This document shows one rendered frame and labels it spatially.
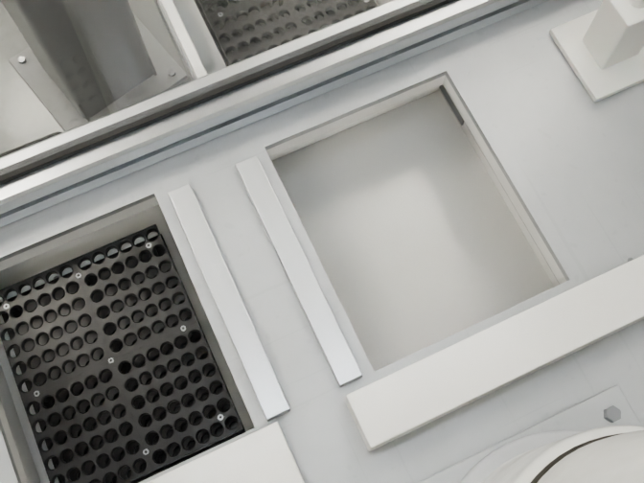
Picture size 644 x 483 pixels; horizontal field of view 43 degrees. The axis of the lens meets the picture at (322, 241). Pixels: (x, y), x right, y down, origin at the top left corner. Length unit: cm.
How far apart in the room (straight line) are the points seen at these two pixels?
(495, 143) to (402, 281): 18
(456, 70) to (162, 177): 31
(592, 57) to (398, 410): 41
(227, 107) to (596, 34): 36
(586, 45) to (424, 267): 28
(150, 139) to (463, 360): 34
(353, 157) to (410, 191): 8
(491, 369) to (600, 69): 33
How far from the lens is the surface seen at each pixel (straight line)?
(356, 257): 87
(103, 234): 90
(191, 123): 76
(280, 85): 77
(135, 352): 79
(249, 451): 71
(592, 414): 74
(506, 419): 73
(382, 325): 85
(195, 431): 77
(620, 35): 82
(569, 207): 80
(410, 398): 69
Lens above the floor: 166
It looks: 71 degrees down
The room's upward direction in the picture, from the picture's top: 1 degrees counter-clockwise
